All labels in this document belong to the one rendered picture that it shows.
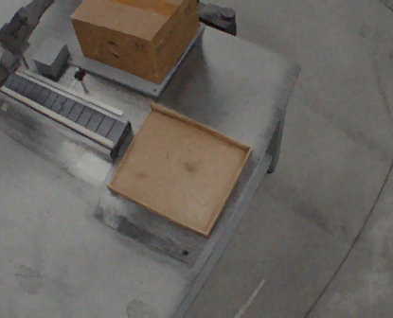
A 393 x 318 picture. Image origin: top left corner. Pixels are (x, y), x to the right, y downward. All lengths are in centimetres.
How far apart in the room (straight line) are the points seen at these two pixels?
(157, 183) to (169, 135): 13
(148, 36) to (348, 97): 143
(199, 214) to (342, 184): 108
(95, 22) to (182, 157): 48
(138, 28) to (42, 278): 78
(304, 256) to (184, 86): 100
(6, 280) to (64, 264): 26
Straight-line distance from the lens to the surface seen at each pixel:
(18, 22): 119
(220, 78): 178
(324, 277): 246
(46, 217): 171
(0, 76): 166
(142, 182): 167
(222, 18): 256
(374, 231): 256
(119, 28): 157
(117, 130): 168
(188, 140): 170
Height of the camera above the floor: 240
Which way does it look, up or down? 69 degrees down
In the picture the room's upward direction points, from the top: 9 degrees counter-clockwise
